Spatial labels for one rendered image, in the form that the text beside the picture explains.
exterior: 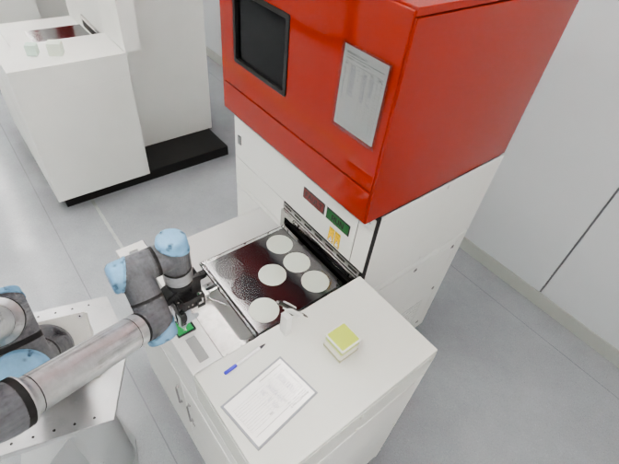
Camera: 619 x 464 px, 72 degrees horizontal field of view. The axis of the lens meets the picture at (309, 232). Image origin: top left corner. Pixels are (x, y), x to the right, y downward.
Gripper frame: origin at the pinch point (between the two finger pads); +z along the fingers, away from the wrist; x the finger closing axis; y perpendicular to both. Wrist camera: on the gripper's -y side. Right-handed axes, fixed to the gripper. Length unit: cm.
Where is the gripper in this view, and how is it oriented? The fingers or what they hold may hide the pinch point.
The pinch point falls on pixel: (180, 325)
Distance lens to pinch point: 132.1
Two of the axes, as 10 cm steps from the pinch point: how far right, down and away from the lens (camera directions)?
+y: 7.8, -3.8, 5.0
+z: -1.0, 7.1, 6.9
